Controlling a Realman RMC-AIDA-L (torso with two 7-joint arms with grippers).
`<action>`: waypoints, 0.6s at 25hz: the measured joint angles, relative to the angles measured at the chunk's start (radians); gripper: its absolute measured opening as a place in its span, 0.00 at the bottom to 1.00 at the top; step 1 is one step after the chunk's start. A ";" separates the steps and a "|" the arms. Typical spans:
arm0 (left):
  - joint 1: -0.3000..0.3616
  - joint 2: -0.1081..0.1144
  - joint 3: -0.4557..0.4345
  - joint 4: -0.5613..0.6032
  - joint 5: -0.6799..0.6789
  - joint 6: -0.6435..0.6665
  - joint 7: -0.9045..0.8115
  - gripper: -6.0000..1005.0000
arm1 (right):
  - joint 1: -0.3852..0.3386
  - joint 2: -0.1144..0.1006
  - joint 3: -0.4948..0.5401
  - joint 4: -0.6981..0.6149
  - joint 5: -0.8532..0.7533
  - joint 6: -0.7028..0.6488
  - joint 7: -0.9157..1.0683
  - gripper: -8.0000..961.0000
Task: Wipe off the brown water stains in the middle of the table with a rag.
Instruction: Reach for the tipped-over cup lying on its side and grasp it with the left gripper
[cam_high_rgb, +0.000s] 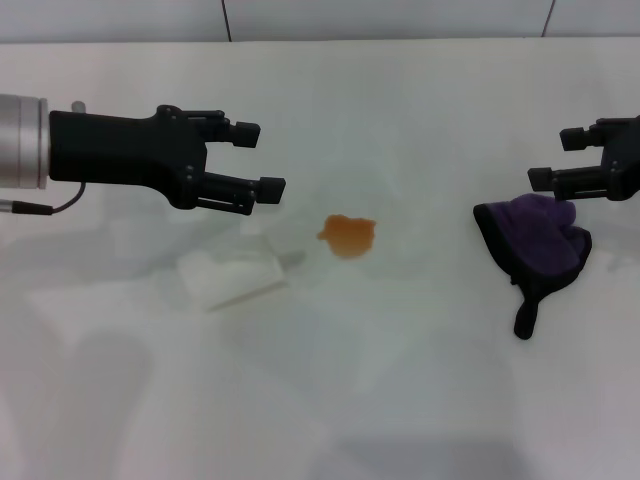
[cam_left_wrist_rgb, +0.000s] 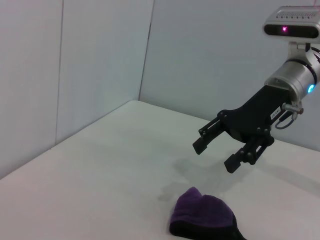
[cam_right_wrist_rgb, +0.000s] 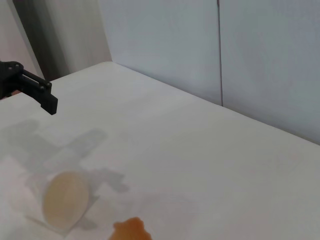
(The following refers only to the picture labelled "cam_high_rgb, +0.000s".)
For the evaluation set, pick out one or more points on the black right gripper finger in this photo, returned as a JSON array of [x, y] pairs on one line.
[[540, 180], [572, 138]]

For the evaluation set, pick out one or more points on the brown water stain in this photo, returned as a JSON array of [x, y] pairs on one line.
[[350, 237]]

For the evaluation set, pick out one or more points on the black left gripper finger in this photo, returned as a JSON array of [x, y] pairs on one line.
[[270, 190], [247, 134]]

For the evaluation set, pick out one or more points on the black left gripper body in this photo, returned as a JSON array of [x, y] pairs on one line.
[[125, 150]]

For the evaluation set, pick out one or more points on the white paper cup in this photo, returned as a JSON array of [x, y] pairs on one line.
[[230, 277]]

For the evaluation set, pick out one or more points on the purple-blue rag with black trim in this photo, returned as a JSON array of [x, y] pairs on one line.
[[535, 245]]

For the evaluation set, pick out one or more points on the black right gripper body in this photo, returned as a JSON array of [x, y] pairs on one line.
[[625, 160]]

